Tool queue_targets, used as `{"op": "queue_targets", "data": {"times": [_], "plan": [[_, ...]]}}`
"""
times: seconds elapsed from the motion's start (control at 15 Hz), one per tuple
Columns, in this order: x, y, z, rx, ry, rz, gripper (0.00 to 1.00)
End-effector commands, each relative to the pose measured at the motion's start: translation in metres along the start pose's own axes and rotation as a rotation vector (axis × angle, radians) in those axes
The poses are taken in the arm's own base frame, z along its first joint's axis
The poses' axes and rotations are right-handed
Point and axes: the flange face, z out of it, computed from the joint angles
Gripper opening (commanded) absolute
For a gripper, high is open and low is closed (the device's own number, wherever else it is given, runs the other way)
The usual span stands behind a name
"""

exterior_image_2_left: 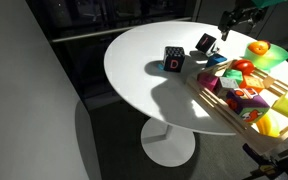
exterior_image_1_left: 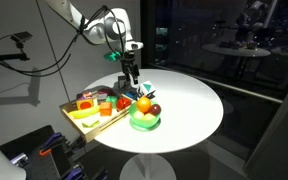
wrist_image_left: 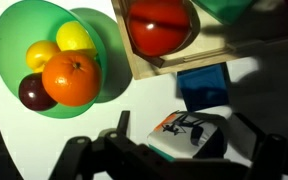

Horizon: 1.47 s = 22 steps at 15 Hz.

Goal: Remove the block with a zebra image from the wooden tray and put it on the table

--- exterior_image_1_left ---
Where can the grey window sill rail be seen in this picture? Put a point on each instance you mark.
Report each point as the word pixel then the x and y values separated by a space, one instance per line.
pixel 224 85

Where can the black base platform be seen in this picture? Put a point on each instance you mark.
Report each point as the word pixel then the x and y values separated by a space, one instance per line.
pixel 47 163

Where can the wooden tray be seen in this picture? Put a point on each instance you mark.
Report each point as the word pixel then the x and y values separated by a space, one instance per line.
pixel 94 131

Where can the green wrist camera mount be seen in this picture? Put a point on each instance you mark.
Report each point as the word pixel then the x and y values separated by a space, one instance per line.
pixel 112 56

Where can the dark red toy plum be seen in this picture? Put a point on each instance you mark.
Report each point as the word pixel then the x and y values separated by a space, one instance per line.
pixel 155 109

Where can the orange block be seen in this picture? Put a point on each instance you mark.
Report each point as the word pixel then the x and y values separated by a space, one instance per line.
pixel 105 109

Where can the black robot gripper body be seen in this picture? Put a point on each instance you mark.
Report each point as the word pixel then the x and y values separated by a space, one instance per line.
pixel 129 65

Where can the green plastic bowl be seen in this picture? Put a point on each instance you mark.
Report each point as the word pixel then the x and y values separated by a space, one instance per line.
pixel 145 123

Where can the red toy tomato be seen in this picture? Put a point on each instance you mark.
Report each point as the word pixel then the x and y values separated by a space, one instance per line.
pixel 123 103

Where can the light green block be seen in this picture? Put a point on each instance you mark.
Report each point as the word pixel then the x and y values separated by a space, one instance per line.
pixel 90 123

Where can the black camera stand rod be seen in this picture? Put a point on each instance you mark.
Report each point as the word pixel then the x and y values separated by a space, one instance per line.
pixel 4 57

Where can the silver metal bracket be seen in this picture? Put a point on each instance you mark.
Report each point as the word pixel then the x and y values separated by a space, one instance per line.
pixel 19 159

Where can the black side camera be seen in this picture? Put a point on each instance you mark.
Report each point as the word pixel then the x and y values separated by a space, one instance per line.
pixel 21 36

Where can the orange toy fruit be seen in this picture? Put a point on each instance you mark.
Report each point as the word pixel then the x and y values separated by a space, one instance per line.
pixel 144 104

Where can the yellow toy banana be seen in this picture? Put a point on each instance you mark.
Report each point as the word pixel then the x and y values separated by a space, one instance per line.
pixel 83 113

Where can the purple clamp with orange tip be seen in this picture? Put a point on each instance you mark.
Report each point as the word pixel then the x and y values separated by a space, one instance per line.
pixel 52 141

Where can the yellow block with red circle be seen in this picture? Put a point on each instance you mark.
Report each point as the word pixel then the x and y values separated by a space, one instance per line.
pixel 85 104

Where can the blue block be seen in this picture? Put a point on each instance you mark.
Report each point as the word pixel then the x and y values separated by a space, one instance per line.
pixel 132 95

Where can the white table pedestal base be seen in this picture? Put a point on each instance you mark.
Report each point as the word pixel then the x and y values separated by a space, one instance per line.
pixel 147 168

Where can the purple block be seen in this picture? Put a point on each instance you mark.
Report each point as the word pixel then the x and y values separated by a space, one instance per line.
pixel 85 95

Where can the small dark green block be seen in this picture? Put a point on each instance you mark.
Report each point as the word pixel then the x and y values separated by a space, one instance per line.
pixel 111 99

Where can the dark red block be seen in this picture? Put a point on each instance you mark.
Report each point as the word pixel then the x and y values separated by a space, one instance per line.
pixel 108 91

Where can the yellow toy lemon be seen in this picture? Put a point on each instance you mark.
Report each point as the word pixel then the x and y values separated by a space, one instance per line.
pixel 149 117
pixel 138 115

